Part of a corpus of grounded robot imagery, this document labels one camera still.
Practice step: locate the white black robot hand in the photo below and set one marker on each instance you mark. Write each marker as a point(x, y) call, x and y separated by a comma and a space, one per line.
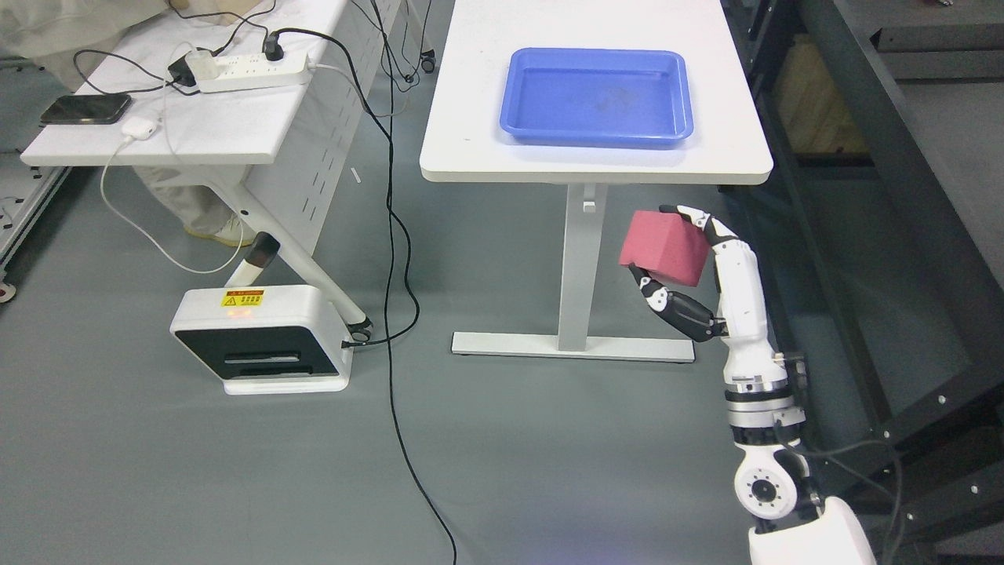
point(741, 316)

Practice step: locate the pink foam block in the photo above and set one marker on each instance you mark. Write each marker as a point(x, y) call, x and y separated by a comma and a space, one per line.
point(669, 248)

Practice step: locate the black metal shelf right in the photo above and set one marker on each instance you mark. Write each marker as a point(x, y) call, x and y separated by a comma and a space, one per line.
point(880, 232)

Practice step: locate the blue plastic tray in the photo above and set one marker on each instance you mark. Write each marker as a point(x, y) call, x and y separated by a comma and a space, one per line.
point(598, 98)

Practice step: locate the white floor device box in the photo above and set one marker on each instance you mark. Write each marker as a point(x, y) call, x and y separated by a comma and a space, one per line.
point(265, 340)

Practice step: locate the white folding side table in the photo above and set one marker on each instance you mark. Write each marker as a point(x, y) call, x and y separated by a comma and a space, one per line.
point(274, 155)

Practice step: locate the white power strip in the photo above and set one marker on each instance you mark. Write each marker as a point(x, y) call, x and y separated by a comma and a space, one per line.
point(233, 73)

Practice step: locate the black smartphone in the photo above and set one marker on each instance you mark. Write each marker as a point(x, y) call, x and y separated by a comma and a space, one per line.
point(86, 109)

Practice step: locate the white charger with cable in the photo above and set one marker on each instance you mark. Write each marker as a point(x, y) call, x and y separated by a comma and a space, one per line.
point(134, 130)

